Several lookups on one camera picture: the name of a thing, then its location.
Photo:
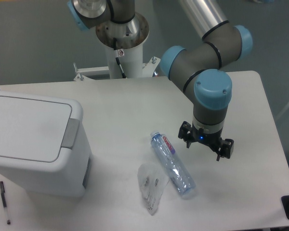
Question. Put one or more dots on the white trash can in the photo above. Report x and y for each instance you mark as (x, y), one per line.
(67, 175)

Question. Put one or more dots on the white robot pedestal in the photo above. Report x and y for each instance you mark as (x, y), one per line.
(123, 45)

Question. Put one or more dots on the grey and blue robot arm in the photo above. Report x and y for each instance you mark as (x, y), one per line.
(197, 74)

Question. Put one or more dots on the black pen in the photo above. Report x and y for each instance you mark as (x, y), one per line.
(4, 203)

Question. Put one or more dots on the clear plastic water bottle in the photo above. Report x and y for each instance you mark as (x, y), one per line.
(175, 169)

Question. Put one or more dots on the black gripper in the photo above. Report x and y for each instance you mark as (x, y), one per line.
(222, 147)

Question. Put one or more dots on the white trash can lid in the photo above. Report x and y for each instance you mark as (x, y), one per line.
(34, 129)

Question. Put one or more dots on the clear plastic bag with screws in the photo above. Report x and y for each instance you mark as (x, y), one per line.
(152, 181)

